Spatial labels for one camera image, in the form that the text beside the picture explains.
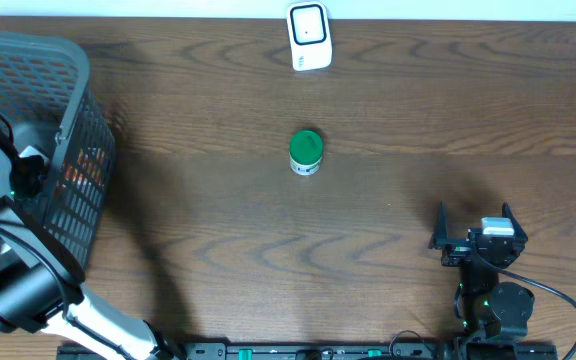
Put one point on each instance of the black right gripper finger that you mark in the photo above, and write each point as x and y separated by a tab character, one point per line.
440	229
507	213

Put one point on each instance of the white barcode scanner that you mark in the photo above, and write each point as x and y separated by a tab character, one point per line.
309	36

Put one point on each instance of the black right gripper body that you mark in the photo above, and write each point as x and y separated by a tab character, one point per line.
456	252

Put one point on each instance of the grey plastic mesh basket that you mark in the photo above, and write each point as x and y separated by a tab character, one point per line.
46	99

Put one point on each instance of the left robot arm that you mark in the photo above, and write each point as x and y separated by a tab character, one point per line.
42	285

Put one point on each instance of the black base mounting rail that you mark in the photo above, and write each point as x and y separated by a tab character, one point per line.
406	349

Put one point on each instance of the orange snack packet in basket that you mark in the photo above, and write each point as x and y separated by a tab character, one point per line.
85	173

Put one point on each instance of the green lid white jar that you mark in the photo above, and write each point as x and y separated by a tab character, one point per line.
306	151

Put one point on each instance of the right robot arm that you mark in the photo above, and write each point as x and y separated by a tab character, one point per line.
495	313

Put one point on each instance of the white green Panadol box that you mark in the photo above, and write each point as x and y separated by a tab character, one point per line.
35	152

